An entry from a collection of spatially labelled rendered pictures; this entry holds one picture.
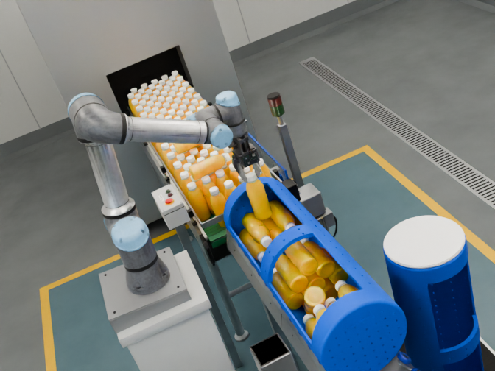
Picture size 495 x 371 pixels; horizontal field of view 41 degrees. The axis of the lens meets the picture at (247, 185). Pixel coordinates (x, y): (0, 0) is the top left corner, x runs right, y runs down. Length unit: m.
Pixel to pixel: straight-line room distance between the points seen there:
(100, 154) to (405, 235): 1.09
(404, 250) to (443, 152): 2.45
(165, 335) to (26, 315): 2.49
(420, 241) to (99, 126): 1.16
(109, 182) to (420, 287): 1.10
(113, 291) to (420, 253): 1.06
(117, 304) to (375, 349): 0.85
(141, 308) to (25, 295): 2.70
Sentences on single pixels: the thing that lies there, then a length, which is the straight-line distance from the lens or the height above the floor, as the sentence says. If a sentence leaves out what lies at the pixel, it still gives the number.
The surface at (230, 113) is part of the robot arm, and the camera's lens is 2.28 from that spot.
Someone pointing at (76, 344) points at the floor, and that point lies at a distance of 4.24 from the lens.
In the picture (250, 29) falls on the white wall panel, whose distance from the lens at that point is 7.06.
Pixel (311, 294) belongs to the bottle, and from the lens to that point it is 2.14.
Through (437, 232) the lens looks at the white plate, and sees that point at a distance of 2.43.
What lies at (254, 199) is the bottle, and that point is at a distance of 2.49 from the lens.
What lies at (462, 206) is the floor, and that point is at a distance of 4.25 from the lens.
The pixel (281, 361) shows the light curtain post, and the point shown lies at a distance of 1.21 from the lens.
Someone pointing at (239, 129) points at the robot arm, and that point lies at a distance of 2.31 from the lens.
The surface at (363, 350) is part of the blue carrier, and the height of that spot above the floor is 1.07.
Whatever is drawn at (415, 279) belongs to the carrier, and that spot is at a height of 0.98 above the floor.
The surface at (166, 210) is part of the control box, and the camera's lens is 2.87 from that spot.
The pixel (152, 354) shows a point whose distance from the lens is 2.34.
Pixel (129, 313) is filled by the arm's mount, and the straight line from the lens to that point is 2.25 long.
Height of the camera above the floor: 2.56
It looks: 31 degrees down
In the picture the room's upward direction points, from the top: 19 degrees counter-clockwise
